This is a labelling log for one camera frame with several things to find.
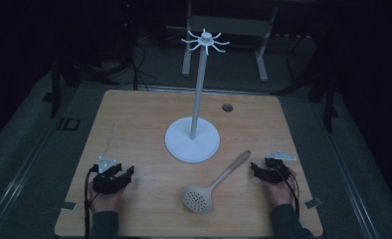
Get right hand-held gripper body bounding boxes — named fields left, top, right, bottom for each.
left=263, top=149, right=298, bottom=185

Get black metal stand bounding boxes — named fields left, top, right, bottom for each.
left=307, top=63, right=339, bottom=134
left=42, top=56, right=86, bottom=120

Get white hook rack stand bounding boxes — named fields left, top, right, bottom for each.
left=164, top=28, right=231, bottom=164

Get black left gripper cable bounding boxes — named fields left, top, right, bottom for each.
left=83, top=164, right=99, bottom=239

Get beige slotted spoon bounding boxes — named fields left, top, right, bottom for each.
left=181, top=149, right=252, bottom=214

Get grey tape strip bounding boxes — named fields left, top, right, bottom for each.
left=60, top=200, right=78, bottom=211
left=303, top=197, right=323, bottom=210

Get person's right hand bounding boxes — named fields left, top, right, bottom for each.
left=262, top=167, right=298, bottom=207

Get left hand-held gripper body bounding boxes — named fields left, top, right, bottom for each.
left=92, top=154, right=129, bottom=195

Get black floor socket box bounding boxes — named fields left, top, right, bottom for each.
left=57, top=117, right=82, bottom=131

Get black floor cables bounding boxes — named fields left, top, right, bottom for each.
left=110, top=36, right=158, bottom=92

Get person's left hand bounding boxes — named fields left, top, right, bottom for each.
left=87, top=180, right=128, bottom=214

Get grey metal desk frame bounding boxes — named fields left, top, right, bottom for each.
left=181, top=0, right=282, bottom=84

